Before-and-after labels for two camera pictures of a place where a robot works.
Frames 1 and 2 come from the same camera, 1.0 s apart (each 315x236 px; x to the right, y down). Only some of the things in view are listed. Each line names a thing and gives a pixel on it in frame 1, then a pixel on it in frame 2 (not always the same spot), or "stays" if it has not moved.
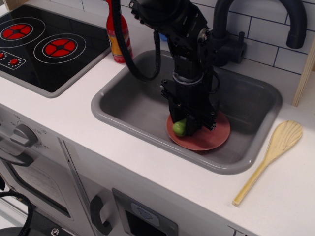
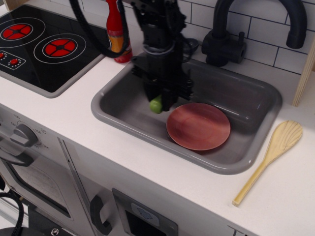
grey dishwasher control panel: x=137 y=219 stays
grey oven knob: x=24 y=135 stays
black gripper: x=193 y=103 to x=166 y=71
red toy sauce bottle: x=112 y=35 stays
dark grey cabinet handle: x=96 y=203 stays
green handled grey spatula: x=179 y=127 to x=156 y=104
